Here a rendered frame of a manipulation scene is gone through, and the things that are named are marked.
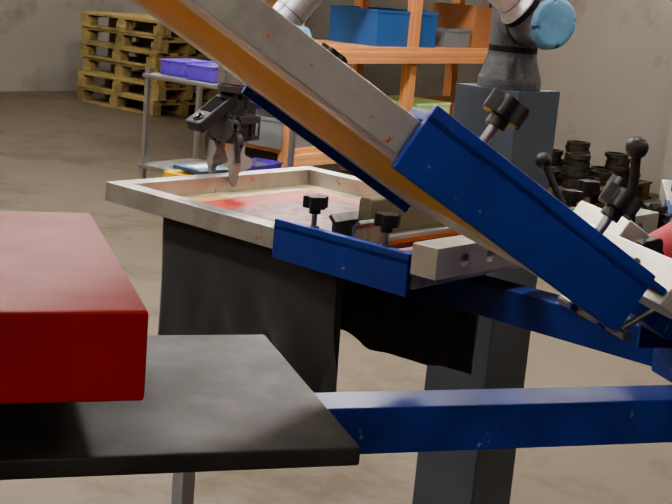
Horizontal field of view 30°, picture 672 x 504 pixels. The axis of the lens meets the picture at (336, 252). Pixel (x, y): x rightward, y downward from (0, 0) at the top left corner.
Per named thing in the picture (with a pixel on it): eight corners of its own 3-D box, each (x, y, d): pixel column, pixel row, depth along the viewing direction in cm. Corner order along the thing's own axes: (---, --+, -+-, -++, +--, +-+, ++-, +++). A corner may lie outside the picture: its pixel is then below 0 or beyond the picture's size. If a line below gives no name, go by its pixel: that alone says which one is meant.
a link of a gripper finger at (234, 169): (258, 184, 269) (254, 141, 268) (238, 186, 264) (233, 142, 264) (248, 185, 271) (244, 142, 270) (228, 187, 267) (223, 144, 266)
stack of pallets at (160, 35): (222, 114, 1228) (228, 24, 1209) (156, 117, 1165) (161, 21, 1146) (140, 98, 1306) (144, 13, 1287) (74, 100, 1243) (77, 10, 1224)
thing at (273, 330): (154, 411, 256) (166, 208, 247) (169, 408, 259) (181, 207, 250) (318, 485, 226) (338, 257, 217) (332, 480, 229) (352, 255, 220)
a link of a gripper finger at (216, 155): (229, 180, 275) (239, 141, 271) (209, 182, 270) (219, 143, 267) (220, 174, 277) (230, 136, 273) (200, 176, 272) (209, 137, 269)
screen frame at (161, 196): (105, 200, 249) (105, 181, 248) (307, 182, 292) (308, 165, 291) (411, 290, 198) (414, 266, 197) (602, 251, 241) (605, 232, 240)
